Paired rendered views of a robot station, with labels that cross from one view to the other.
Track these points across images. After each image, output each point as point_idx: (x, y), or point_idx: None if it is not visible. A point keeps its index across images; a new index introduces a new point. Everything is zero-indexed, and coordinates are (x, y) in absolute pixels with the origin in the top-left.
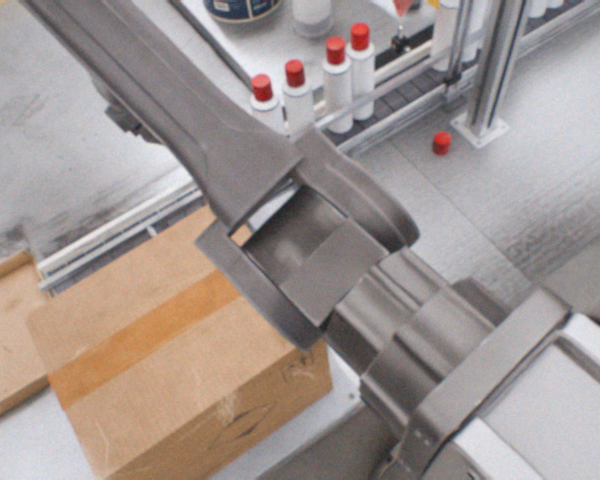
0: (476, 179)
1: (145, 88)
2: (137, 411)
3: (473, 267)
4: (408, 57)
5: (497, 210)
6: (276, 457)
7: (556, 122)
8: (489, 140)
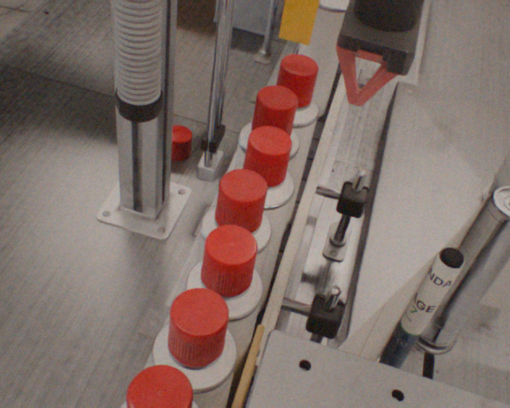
0: (104, 133)
1: None
2: None
3: (55, 52)
4: (312, 168)
5: (57, 109)
6: None
7: (20, 262)
8: (116, 185)
